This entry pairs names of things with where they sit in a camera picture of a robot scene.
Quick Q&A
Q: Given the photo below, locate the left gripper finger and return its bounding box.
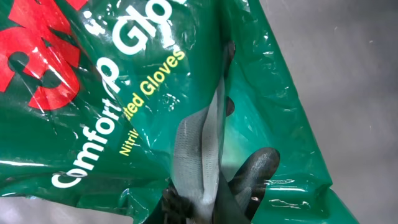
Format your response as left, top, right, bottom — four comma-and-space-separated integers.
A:
152, 183, 193, 224

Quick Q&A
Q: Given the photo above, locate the green gloves package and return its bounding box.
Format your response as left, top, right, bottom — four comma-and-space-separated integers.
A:
1, 0, 356, 223

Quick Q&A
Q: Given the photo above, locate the grey plastic mesh basket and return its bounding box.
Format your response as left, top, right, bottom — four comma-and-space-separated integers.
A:
1, 1, 397, 223

